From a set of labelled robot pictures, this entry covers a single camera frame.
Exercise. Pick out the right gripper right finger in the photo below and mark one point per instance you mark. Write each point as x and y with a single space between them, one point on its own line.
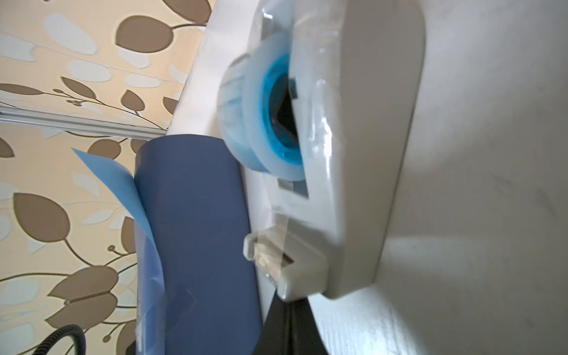
304 334

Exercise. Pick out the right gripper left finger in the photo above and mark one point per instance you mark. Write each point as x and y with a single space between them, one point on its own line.
275 337

